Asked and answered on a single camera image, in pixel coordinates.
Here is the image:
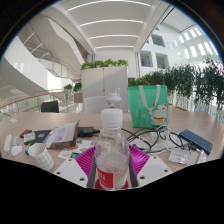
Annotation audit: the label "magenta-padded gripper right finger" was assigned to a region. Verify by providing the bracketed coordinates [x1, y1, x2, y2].
[127, 144, 174, 189]

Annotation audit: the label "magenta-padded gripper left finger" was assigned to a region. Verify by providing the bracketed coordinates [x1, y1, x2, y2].
[53, 145, 98, 190]

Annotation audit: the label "clear red-label water bottle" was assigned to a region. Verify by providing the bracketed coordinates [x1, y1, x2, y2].
[94, 108, 131, 191]

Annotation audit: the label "colourful sticker sheet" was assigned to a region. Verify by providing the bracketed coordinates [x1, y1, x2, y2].
[57, 139, 98, 160]

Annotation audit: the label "black charger block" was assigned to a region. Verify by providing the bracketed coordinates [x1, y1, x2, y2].
[77, 126, 101, 138]

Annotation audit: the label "brown notebook with white paper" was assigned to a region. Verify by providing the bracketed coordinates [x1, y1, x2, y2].
[43, 120, 81, 150]

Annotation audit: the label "flat white packet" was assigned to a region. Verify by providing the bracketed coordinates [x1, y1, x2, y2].
[168, 148, 192, 166]

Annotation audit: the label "white grid-pattern mug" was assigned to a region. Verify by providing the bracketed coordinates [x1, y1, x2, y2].
[27, 142, 55, 172]

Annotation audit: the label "black wallet with white card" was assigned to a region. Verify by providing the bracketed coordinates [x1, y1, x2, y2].
[23, 129, 53, 147]

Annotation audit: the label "green cat-print tote bag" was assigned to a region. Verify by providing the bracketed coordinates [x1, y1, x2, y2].
[126, 84, 170, 130]

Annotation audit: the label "white chair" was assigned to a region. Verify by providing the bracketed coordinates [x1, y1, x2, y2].
[83, 95, 109, 114]

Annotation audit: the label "shiny white wrapper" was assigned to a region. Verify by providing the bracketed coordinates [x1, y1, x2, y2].
[195, 149, 208, 165]

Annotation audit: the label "black chair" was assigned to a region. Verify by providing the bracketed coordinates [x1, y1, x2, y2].
[40, 100, 60, 114]

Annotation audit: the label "clear white-cap sports bottle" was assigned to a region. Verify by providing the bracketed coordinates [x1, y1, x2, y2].
[105, 87, 123, 111]

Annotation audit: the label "small red-black device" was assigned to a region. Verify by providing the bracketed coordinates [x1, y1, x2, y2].
[19, 129, 33, 139]

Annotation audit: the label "brown planter with green plant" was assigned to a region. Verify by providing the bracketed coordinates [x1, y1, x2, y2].
[72, 81, 83, 104]

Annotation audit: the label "white computer mouse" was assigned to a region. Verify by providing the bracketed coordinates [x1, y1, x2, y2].
[9, 144, 24, 157]

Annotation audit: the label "slim planter with green plant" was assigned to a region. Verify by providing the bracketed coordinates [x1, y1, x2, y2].
[63, 83, 74, 108]

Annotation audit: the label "small grey oval device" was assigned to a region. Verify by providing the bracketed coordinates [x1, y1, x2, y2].
[12, 134, 21, 147]

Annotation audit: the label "white power strip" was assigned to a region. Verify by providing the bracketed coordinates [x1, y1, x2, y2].
[3, 134, 14, 154]

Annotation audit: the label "white cabinet topped with plants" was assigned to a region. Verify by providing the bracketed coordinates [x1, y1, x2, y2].
[80, 58, 130, 113]

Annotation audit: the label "glass railing with wooden handrail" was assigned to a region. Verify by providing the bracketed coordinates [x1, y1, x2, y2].
[0, 89, 66, 116]

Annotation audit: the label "row of green hedge plants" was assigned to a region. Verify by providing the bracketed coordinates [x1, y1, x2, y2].
[128, 58, 224, 116]

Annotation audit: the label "ceiling strip lights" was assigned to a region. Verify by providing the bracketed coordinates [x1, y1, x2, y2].
[66, 0, 153, 51]

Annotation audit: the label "tangled black cables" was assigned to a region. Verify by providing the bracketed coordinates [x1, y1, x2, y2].
[121, 124, 188, 154]

